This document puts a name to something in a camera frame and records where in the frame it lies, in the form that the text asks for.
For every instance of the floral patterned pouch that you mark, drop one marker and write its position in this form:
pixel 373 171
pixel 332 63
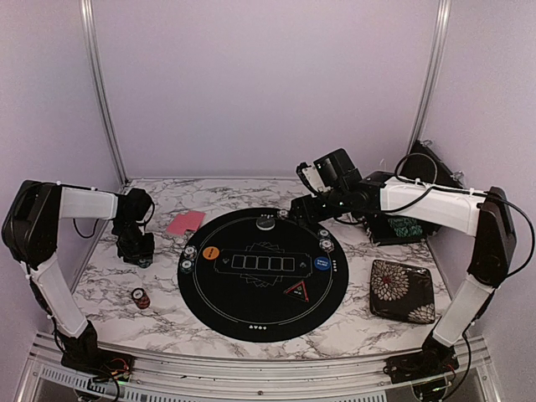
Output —
pixel 402 293

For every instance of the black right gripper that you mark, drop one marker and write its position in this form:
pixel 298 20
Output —
pixel 302 208

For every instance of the round black poker mat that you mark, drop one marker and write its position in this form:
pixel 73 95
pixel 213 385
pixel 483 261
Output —
pixel 241 294

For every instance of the red playing card deck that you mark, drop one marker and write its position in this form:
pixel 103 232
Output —
pixel 188 222

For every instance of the black dealer button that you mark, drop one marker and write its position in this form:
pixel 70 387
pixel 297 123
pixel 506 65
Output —
pixel 265 223

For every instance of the blue small blind button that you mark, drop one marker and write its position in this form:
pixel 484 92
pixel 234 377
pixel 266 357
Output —
pixel 323 264

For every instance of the red triangle all-in marker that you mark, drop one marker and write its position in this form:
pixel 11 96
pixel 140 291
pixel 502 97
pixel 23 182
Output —
pixel 298 291

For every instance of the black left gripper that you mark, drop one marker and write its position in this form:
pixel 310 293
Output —
pixel 146 253

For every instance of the green chip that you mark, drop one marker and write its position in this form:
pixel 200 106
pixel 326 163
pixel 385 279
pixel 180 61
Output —
pixel 186 266
pixel 323 233

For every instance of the orange big blind button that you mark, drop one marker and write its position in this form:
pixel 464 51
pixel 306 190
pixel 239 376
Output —
pixel 211 253

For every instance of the grey chip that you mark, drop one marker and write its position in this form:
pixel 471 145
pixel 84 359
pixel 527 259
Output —
pixel 190 252
pixel 283 214
pixel 327 245

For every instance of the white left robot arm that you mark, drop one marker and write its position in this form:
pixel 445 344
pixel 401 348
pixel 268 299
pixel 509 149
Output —
pixel 31 232

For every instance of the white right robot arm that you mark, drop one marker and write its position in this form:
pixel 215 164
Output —
pixel 480 220

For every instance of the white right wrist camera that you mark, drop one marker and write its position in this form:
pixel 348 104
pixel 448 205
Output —
pixel 300 172

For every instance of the red poker chip stack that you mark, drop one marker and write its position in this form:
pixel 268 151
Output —
pixel 140 298

